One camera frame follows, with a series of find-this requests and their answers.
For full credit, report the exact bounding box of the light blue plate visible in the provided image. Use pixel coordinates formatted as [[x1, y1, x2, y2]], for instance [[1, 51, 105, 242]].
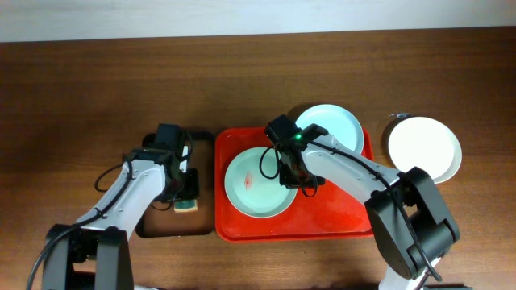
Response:
[[295, 104, 364, 154]]

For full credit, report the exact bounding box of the black rectangular tray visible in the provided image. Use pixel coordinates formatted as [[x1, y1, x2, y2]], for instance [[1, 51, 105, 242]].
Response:
[[136, 130, 215, 238]]

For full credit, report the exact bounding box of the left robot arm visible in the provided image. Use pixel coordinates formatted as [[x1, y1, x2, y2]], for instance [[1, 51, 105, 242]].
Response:
[[27, 124, 200, 290]]

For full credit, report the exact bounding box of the white plate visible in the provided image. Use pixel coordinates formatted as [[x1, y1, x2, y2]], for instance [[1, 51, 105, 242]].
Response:
[[387, 116, 463, 184]]

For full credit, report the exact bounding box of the green and yellow sponge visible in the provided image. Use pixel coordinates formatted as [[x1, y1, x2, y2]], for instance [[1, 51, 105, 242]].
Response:
[[173, 199, 198, 213]]

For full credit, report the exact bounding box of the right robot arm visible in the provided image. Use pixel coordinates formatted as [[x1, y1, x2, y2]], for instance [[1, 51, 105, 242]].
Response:
[[264, 114, 460, 289]]

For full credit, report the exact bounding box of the pale green plate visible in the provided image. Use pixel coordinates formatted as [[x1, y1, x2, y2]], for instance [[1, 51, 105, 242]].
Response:
[[224, 147, 297, 218]]

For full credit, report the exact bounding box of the red plastic tray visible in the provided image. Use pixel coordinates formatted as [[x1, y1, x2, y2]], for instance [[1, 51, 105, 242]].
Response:
[[214, 127, 372, 243]]

